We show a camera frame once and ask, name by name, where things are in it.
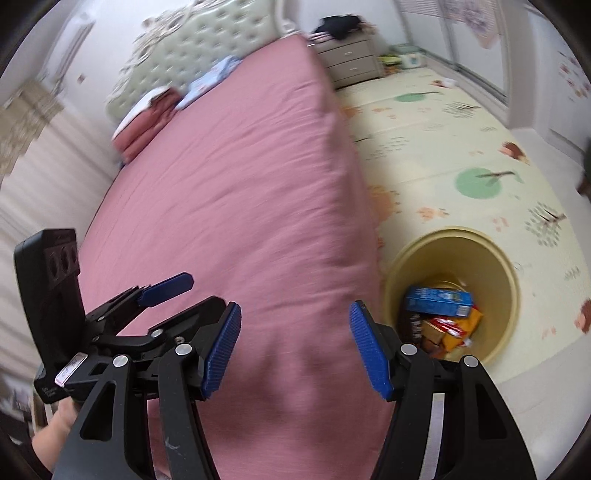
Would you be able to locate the green storage box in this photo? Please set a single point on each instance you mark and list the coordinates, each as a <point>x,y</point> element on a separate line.
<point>408,57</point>

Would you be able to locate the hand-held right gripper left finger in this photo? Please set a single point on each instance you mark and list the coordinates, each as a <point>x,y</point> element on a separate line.
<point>221,355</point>

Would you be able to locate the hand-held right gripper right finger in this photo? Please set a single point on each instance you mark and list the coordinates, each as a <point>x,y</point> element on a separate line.
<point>369,350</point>

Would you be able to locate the red snack packet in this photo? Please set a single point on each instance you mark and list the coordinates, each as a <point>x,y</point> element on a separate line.
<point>448,325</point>

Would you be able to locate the blue cardboard box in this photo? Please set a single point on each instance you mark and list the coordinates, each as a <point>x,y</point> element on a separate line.
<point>438,302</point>

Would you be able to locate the printed play mat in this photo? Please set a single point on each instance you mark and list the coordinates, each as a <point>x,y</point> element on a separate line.
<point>438,138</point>

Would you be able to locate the black clothes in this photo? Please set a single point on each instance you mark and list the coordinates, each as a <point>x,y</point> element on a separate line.
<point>339,25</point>

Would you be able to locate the yellow plastic bin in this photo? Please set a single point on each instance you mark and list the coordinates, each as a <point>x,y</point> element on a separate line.
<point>489,277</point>

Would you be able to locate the white sliding wardrobe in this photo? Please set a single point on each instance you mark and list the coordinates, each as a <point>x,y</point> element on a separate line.
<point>461,37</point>

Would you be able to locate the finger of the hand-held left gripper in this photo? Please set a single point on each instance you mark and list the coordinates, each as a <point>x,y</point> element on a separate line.
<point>166,287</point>
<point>194,323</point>

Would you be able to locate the folded light blue cloth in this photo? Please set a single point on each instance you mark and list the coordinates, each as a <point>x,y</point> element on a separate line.
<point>207,83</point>

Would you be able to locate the beige patterned curtain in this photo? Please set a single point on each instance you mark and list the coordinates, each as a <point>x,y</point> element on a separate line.
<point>27,124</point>

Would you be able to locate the folded pink quilt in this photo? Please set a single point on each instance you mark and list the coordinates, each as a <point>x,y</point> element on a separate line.
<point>143,124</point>

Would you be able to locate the person's left forearm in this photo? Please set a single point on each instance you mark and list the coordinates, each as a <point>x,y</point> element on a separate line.
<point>51,436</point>

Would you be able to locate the grey nightstand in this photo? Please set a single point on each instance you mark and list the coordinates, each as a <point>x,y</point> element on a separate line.
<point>351,60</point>

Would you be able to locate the bed with pink sheet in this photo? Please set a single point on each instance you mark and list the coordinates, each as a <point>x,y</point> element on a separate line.
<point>231,184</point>

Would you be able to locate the brown chocolate wrapper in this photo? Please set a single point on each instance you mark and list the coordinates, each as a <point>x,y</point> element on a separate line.
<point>410,325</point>

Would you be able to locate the orange cloth bag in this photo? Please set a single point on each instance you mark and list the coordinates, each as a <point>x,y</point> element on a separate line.
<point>452,344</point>

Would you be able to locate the small orange cardboard box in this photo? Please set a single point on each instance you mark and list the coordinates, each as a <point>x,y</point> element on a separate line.
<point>430,337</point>

